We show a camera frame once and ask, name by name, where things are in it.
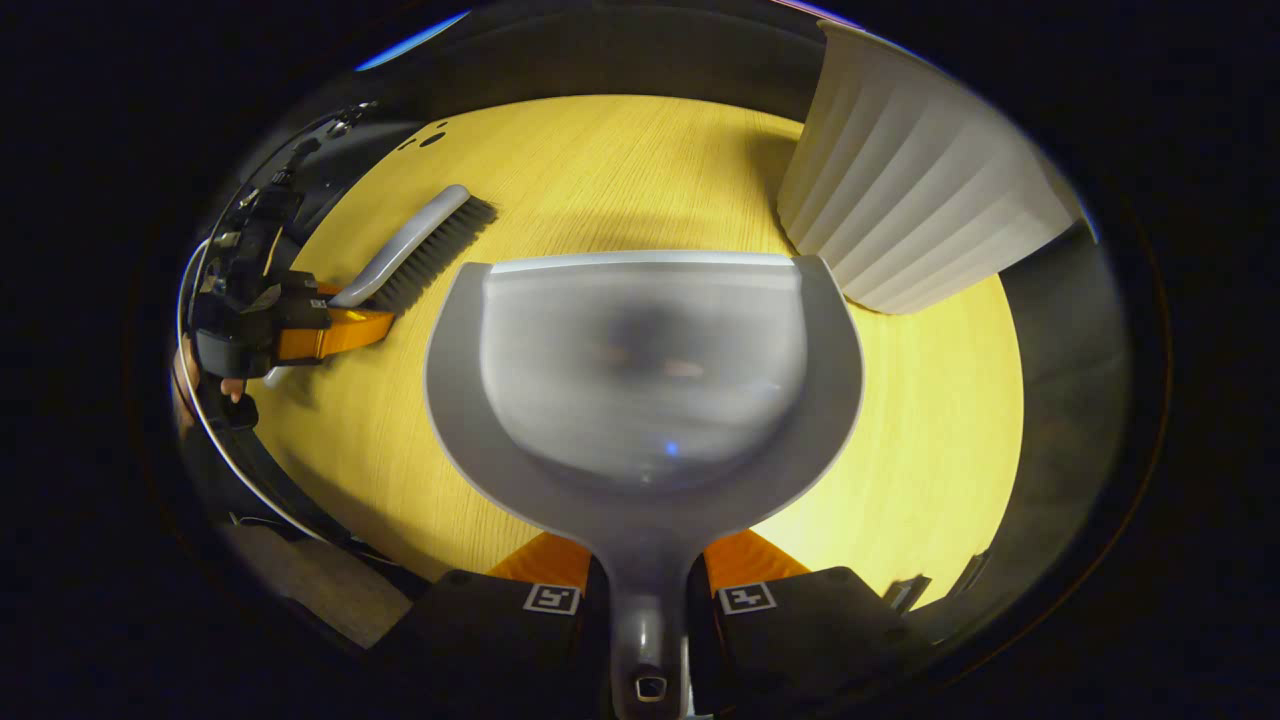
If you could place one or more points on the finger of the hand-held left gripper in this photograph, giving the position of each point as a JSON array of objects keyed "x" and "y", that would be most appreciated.
[
  {"x": 318, "y": 290},
  {"x": 340, "y": 330}
]

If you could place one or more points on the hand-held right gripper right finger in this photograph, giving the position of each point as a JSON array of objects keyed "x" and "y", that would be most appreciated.
[{"x": 800, "y": 640}]

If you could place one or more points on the small grey broom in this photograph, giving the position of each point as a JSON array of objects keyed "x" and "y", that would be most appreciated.
[{"x": 420, "y": 240}]

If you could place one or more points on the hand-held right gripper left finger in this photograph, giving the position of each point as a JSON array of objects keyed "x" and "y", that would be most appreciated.
[{"x": 500, "y": 640}]

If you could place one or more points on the white ribbed garbage bin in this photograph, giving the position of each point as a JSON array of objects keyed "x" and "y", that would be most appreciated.
[{"x": 900, "y": 180}]

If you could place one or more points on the grey plastic dustpan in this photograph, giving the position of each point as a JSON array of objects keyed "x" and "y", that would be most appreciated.
[{"x": 640, "y": 400}]

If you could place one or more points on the black backdrop cloth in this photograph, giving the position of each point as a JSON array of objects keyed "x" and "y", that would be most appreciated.
[{"x": 620, "y": 60}]

